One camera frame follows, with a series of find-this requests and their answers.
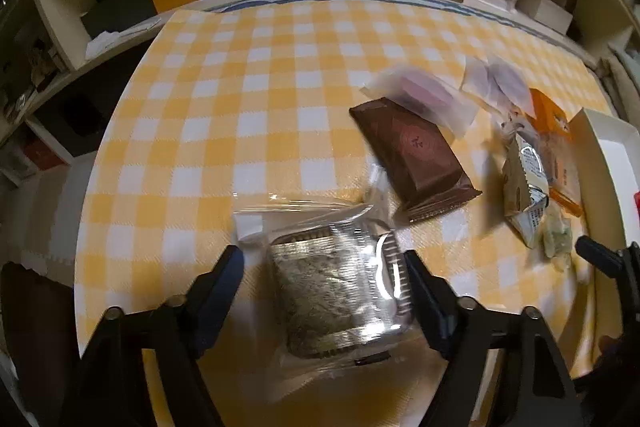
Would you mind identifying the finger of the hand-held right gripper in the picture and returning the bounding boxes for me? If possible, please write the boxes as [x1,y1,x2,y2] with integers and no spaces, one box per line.
[575,234,640,290]

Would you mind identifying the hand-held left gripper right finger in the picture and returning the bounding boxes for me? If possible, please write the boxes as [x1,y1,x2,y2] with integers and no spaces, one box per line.
[400,249,586,427]

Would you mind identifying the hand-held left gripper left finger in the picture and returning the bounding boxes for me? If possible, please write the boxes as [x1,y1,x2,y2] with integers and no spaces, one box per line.
[60,244,246,427]

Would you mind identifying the clear cake pack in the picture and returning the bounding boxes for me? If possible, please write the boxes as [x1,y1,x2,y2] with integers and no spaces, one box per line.
[232,192,418,375]

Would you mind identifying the white cardboard box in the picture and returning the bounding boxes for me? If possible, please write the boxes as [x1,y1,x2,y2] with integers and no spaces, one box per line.
[567,108,640,378]

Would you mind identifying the orange snack packet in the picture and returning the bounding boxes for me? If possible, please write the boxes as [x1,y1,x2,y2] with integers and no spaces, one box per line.
[527,88,585,215]

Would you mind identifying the green candy clear packet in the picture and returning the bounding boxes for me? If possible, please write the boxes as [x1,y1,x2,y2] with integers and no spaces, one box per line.
[542,202,573,273]

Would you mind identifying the silver cream snack bag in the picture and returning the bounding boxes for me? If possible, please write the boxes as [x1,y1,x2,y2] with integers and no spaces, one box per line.
[501,132,551,248]

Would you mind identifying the brown snack packet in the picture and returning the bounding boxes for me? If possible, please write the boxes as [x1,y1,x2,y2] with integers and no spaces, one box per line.
[348,97,483,225]

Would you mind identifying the yellow white checkered tablecloth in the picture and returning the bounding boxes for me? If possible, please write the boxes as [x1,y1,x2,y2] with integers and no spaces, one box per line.
[74,0,618,427]

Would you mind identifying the beige cushion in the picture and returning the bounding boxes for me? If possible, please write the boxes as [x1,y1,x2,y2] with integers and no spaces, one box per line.
[605,47,640,108]

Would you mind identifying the grey foam floor mat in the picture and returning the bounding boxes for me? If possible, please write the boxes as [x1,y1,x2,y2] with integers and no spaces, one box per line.
[0,157,96,268]

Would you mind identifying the large purple cookie packet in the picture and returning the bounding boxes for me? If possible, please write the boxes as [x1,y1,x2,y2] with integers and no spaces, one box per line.
[487,63,533,112]

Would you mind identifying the pink cookie clear packet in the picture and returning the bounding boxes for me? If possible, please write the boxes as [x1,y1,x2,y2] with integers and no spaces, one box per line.
[362,66,478,138]

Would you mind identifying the small purple cookie packet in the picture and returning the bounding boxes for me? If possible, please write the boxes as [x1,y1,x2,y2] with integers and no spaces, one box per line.
[462,57,493,100]

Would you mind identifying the small white box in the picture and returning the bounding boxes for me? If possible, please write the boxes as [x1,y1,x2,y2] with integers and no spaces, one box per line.
[530,0,583,36]

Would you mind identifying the white crumpled paper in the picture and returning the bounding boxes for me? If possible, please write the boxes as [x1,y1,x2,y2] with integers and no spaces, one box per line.
[85,17,163,60]

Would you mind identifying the black box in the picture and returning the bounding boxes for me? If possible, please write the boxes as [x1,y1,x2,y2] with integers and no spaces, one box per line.
[80,0,158,38]

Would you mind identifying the cream wooden shelf unit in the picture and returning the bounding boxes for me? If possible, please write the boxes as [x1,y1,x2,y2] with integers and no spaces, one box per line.
[0,0,640,188]

